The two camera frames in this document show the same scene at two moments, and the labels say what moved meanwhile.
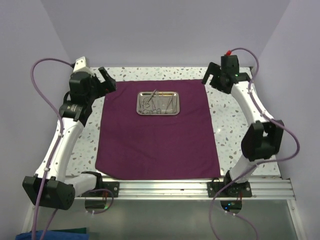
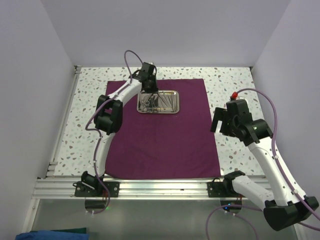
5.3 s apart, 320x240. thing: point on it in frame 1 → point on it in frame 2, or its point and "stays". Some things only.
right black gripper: x=212 y=69 → x=220 y=114
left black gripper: x=106 y=86 → x=154 y=88
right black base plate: x=236 y=190 stays
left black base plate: x=103 y=189 stays
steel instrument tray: x=158 y=103 stays
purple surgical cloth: x=131 y=146 stays
